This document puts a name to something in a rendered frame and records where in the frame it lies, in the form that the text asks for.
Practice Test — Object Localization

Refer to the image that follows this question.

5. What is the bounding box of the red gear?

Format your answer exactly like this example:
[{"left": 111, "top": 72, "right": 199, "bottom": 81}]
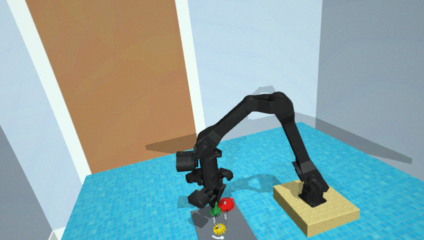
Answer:
[{"left": 217, "top": 198, "right": 234, "bottom": 213}]

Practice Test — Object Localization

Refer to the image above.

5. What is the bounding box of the yellow gear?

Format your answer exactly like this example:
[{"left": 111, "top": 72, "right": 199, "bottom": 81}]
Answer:
[{"left": 213, "top": 223, "right": 226, "bottom": 235}]

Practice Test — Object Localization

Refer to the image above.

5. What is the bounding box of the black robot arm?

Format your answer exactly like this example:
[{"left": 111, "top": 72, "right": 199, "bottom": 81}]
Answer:
[{"left": 176, "top": 91, "right": 330, "bottom": 208}]

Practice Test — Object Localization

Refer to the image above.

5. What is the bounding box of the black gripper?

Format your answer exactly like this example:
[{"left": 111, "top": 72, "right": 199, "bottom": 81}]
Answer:
[{"left": 187, "top": 167, "right": 234, "bottom": 209}]

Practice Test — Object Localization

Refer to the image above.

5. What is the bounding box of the green gear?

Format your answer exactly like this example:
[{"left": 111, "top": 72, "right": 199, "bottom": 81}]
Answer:
[{"left": 210, "top": 202, "right": 222, "bottom": 216}]

